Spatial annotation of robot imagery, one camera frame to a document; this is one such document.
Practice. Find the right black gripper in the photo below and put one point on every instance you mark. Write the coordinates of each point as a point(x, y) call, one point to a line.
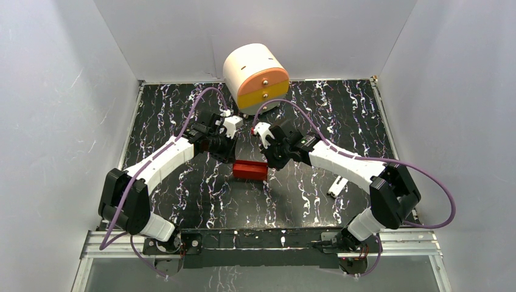
point(272, 163)

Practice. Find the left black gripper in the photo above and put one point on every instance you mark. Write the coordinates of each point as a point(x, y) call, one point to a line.
point(225, 149)

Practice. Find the red paper box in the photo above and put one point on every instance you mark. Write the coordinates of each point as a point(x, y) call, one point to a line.
point(253, 170)

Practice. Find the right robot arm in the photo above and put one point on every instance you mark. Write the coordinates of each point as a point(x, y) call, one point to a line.
point(393, 193)

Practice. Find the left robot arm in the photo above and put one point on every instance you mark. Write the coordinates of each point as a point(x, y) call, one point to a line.
point(125, 199)

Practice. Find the small white beige case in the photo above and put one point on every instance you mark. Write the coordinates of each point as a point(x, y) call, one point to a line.
point(337, 187)

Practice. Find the round three-drawer cabinet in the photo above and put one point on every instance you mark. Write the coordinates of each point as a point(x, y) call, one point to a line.
point(254, 76)

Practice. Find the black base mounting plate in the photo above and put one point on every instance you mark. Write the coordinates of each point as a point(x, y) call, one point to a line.
point(320, 247)

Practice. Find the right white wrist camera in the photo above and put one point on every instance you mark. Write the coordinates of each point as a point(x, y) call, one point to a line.
point(263, 132)

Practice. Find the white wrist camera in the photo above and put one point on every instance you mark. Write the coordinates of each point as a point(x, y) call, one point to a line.
point(231, 123)
point(263, 132)

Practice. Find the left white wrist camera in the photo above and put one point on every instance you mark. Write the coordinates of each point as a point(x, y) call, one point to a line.
point(231, 123)

